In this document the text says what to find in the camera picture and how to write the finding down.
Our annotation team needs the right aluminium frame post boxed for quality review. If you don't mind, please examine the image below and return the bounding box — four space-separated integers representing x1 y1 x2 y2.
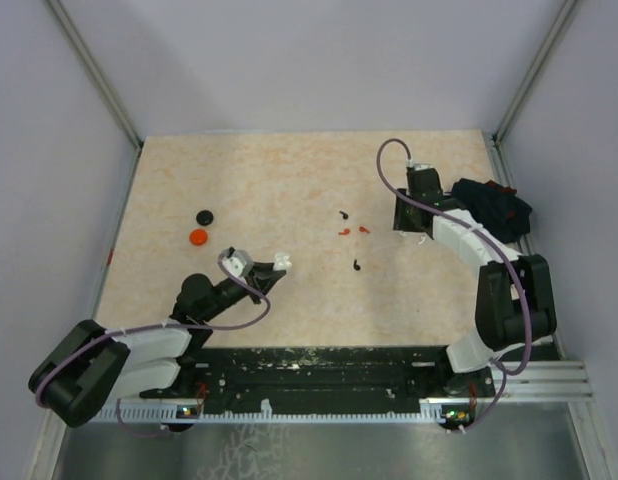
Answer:
491 0 580 146

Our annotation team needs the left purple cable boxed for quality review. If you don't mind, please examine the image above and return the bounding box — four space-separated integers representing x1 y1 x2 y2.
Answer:
34 252 273 407

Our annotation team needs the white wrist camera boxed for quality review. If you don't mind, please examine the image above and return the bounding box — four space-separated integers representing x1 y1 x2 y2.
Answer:
407 158 433 171
221 247 253 278

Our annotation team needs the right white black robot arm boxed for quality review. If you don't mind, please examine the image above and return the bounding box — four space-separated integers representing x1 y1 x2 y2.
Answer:
393 165 557 396

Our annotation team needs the purple cable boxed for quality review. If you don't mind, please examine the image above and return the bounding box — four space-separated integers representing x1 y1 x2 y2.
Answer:
34 252 273 407
377 138 534 434

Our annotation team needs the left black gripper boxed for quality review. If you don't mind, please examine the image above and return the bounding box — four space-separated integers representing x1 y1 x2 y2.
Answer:
201 261 286 322

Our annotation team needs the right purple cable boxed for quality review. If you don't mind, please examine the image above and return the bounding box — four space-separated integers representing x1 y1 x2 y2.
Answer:
377 138 534 434

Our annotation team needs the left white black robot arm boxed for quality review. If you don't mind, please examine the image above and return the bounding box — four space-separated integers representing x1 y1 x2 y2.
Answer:
28 249 292 428

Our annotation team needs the aluminium frame post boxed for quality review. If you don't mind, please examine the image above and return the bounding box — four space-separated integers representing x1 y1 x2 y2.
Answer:
42 0 143 151
491 0 580 146

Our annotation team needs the dark navy crumpled cloth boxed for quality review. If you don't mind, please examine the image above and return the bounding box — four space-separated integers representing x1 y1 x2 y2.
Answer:
451 178 533 244

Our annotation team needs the left aluminium frame post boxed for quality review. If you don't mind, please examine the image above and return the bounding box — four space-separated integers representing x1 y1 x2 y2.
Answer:
42 0 143 151

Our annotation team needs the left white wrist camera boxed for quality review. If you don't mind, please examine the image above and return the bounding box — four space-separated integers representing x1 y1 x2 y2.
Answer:
221 247 253 278

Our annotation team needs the white slotted cable duct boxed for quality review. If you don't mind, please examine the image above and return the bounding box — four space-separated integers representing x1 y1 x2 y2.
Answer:
96 399 453 426

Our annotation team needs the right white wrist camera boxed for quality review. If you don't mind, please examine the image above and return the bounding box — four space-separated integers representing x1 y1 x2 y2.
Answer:
407 158 433 171

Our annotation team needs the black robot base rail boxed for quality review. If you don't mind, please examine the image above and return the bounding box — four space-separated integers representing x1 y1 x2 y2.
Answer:
141 346 495 415

